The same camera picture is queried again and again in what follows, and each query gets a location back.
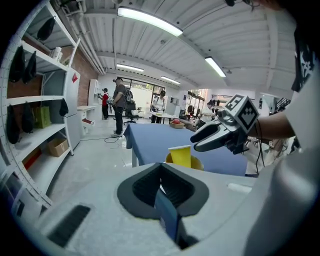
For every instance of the cardboard box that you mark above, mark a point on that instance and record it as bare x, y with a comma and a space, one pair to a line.
58, 147

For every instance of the wooden tray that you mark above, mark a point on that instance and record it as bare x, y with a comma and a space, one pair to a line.
177, 126

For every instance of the white wall cabinet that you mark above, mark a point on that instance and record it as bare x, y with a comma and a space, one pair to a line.
93, 87

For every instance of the red apple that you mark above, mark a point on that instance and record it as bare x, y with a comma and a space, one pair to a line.
176, 121

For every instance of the person's black printed T-shirt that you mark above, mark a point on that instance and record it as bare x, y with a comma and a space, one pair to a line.
300, 40

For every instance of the yellow plastic cup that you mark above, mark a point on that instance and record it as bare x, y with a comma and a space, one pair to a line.
180, 156

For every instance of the green bag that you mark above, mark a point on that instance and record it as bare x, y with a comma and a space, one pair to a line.
42, 117

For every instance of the white desk with drawer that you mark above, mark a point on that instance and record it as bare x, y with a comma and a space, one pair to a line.
86, 108

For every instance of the white metal shelving rack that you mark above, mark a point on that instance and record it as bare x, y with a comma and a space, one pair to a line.
32, 99

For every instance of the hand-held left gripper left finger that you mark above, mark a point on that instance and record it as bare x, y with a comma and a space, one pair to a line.
142, 187

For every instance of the white mug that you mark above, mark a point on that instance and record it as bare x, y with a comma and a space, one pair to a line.
57, 52

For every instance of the tan wooden bowl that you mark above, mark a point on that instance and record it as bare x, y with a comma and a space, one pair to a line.
197, 162

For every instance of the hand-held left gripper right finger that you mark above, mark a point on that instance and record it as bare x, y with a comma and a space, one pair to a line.
182, 187

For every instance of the ceiling tube light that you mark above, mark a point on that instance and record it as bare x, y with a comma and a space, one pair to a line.
170, 79
150, 18
215, 66
130, 67

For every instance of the large window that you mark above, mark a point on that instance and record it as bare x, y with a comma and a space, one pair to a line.
140, 87

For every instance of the white long table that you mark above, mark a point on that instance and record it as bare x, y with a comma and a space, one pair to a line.
167, 115

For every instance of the black office chair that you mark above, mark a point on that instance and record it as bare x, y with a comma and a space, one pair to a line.
131, 107

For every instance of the blue cloth table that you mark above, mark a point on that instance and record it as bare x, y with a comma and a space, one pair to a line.
155, 142

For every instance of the red flat box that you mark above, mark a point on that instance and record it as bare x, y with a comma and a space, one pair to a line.
32, 158

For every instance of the person's right forearm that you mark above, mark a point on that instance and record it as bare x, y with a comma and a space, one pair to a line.
275, 125

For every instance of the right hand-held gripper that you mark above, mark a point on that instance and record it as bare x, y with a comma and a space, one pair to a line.
246, 115

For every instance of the white refrigerator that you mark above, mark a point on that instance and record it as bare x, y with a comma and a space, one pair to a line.
72, 100

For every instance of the group of black caps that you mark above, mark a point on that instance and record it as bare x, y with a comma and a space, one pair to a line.
46, 28

